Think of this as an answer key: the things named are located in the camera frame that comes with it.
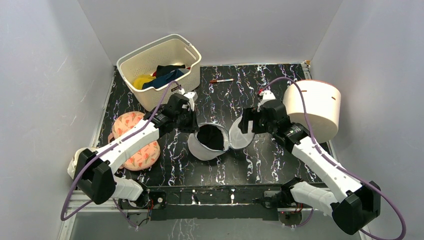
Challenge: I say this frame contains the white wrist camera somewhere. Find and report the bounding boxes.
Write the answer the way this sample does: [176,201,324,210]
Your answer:
[258,89,276,108]
[182,91,198,112]

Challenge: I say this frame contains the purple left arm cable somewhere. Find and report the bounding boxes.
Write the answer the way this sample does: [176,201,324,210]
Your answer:
[60,80,182,222]

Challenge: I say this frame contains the cream cylindrical drum container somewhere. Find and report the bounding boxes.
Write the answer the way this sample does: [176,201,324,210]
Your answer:
[283,79,342,144]

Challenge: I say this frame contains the navy blue cloth in basket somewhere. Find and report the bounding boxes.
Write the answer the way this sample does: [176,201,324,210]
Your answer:
[142,68,189,90]

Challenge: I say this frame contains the black bra in bag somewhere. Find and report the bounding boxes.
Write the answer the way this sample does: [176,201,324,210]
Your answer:
[197,124,225,151]

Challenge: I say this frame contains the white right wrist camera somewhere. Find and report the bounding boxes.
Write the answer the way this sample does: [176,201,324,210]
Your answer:
[258,89,276,108]

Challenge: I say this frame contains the red white marker pen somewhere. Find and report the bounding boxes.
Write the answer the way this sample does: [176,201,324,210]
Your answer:
[209,78,234,84]

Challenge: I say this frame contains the black robot base mount plate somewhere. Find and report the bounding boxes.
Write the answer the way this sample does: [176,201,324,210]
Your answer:
[117,183,314,222]

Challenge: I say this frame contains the yellow cloth in basket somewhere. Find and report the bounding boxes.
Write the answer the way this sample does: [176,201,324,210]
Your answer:
[132,74,156,90]

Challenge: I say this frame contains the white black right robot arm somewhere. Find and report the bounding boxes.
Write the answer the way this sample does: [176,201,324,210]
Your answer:
[238,99,381,235]

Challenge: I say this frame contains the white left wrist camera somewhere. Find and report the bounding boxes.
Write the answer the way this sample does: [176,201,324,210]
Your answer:
[182,91,198,112]

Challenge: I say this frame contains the black cloth in basket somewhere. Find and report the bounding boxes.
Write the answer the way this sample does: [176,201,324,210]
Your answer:
[153,64,186,78]

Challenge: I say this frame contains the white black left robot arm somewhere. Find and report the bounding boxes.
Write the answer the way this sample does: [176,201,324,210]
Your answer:
[73,91,199,208]

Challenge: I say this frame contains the cream perforated laundry basket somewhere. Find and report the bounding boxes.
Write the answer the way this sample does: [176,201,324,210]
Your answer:
[116,34,202,111]

